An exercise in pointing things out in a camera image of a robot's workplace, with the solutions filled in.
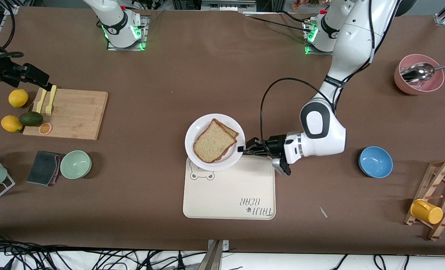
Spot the grey switch box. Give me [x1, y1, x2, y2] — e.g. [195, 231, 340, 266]
[202, 0, 257, 12]

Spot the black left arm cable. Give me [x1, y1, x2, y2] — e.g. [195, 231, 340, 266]
[260, 77, 343, 150]

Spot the dark grey folded cloth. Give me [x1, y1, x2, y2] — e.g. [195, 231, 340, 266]
[26, 151, 63, 186]

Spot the yellow mug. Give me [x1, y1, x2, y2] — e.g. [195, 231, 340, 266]
[410, 199, 444, 225]

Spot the wooden cutting board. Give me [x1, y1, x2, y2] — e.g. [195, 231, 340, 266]
[23, 87, 109, 141]

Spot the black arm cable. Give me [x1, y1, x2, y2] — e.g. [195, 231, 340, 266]
[0, 0, 25, 61]
[260, 77, 343, 150]

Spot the wooden mug rack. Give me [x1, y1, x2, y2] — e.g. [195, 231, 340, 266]
[404, 159, 445, 241]

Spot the white round plate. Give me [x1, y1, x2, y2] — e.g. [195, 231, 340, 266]
[185, 114, 246, 172]

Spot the blue bowl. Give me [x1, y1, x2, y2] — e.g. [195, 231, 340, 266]
[358, 146, 393, 178]

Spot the black floor cable bundle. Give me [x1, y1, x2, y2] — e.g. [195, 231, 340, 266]
[0, 231, 208, 270]

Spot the yellow plastic fork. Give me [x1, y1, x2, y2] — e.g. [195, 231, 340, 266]
[45, 85, 57, 116]

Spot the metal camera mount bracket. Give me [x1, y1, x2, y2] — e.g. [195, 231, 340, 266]
[207, 239, 230, 270]

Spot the yellow lemon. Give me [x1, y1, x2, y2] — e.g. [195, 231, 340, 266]
[8, 89, 29, 108]
[1, 115, 23, 133]

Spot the pink bowl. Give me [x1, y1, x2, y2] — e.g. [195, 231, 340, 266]
[394, 54, 445, 96]

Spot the green avocado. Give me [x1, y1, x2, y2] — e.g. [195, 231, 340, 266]
[19, 111, 43, 127]

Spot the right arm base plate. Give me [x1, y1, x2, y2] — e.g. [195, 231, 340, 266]
[107, 15, 148, 51]

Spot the black cable on table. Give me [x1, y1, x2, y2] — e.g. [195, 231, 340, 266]
[245, 15, 315, 33]

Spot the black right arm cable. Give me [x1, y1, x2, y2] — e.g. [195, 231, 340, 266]
[0, 0, 25, 61]

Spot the metal spoon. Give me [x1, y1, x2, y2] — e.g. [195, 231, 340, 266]
[400, 61, 445, 83]

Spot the yellow plastic knife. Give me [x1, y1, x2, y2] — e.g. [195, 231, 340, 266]
[36, 82, 49, 114]

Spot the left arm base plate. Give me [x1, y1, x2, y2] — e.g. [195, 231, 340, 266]
[303, 19, 345, 56]

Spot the cream bear print tray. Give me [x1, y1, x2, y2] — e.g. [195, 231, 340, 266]
[183, 154, 276, 220]

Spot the pale green bowl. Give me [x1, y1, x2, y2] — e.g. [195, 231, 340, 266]
[60, 150, 92, 179]

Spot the plain bread slice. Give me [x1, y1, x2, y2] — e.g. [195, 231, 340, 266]
[193, 120, 237, 164]

